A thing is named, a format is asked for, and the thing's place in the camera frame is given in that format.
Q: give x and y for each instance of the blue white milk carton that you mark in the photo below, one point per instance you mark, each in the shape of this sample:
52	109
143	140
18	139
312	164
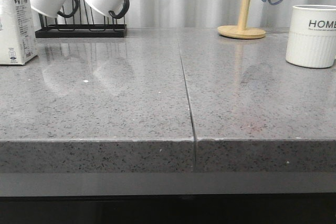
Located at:
18	41

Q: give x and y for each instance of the wooden mug tree stand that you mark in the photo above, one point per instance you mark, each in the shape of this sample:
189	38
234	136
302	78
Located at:
241	31

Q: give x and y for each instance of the white HOME cup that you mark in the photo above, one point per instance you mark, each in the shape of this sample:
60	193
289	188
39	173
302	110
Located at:
311	41

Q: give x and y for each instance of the black wire mug rack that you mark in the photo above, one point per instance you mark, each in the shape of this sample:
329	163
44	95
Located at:
85	23

